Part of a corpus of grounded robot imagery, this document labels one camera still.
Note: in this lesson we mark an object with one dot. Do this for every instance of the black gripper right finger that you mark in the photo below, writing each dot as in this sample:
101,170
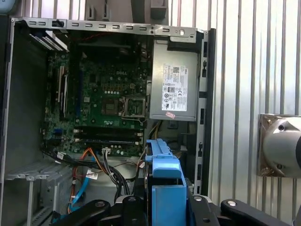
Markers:
244,212

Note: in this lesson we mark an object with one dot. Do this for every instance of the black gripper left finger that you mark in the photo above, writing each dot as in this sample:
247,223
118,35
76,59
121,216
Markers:
91,209

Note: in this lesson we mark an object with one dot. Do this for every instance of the hard disk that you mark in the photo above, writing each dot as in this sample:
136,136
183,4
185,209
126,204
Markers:
164,169

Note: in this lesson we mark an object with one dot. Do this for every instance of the grey metal disk bay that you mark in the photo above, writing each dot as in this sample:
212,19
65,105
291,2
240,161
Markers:
42,179

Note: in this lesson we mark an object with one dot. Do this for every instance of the black RAM slot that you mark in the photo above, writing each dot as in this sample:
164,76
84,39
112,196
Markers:
105,129
105,138
105,134

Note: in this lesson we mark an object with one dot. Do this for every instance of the metal socket cover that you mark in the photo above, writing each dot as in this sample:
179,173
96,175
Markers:
134,115

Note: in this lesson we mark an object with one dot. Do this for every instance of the CPU socket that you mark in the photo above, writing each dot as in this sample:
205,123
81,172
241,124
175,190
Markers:
111,106

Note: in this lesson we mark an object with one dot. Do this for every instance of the green motherboard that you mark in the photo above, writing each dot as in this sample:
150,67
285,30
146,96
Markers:
98,89

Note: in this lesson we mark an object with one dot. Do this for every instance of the black PC case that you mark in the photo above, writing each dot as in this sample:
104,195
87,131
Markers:
23,106

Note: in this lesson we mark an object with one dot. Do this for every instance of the white expansion slot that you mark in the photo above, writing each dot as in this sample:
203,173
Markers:
60,82

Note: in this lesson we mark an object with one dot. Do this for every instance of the grey power supply unit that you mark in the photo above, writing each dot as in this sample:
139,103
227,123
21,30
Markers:
157,82

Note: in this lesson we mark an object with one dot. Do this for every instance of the black fan shroud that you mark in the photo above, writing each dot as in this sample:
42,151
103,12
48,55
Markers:
105,50

